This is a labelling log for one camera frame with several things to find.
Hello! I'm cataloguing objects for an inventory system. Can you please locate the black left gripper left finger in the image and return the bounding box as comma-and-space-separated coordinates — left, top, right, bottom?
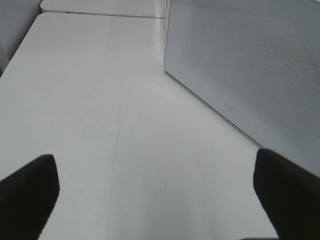
0, 154, 60, 240

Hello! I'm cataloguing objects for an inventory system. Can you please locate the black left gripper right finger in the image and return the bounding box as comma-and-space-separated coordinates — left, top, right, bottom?
253, 148, 320, 240

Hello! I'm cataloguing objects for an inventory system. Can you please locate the white microwave door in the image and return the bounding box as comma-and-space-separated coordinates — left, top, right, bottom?
164, 0, 320, 175

